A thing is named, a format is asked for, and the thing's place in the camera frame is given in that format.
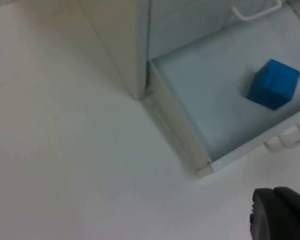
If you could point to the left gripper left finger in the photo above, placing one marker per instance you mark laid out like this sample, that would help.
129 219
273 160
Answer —
265 217

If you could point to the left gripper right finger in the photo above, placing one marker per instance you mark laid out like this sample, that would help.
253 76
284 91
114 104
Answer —
297 207

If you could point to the blue cube block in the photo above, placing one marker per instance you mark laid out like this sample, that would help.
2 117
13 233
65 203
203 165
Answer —
272 85

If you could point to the grey drawer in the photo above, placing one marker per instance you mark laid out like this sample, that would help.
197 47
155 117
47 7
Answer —
210 100

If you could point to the grey chest of drawers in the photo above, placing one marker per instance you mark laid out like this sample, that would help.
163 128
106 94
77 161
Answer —
130 45

